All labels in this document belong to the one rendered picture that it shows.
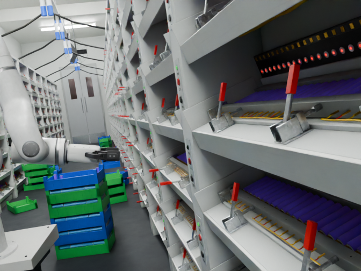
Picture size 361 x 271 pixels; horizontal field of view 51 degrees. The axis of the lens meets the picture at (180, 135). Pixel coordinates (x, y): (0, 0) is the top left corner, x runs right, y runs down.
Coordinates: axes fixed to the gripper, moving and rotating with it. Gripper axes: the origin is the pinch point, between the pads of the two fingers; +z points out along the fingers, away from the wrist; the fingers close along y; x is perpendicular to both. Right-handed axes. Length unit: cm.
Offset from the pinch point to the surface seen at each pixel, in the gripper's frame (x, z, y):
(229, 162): 4.1, 24.8, 39.5
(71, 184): -29, -20, -90
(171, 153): -2.5, 24.2, -30.1
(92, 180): -27, -8, -88
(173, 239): -39, 27, -30
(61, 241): -62, -24, -92
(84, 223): -51, -12, -89
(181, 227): -26.7, 25.3, -7.4
